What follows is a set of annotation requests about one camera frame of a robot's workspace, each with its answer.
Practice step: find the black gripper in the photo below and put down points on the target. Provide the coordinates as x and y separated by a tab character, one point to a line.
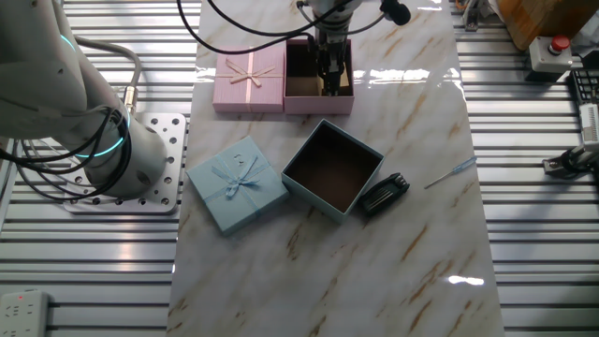
333	47

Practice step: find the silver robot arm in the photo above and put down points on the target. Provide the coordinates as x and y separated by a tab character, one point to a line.
47	70

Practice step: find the open pink gift box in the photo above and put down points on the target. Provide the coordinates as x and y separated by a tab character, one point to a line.
318	105

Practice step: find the open light blue gift box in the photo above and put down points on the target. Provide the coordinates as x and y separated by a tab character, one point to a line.
332	171

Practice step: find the pink box lid with ribbon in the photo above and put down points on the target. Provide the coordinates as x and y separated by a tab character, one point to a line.
234	100

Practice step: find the wooden box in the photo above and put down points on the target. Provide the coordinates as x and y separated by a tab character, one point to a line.
538	23

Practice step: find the emergency stop button box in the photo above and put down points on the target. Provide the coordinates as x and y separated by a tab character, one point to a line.
545	58

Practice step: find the black folding hex key set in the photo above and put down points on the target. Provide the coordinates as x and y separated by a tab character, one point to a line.
381	196

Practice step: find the grey metal clamp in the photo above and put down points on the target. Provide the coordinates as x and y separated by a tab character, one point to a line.
471	16

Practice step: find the clear plastic pipette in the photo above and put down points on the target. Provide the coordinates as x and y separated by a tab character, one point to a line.
461	165

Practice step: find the light blue lid with ribbon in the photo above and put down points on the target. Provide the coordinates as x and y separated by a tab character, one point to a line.
243	206

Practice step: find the marble pattern table mat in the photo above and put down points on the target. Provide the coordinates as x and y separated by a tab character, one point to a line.
327	281

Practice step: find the black keyboard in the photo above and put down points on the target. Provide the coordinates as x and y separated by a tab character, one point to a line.
587	86

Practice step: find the white power strip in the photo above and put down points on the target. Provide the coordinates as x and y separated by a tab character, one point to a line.
23	313

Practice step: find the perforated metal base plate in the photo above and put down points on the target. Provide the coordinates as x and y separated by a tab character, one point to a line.
173	154

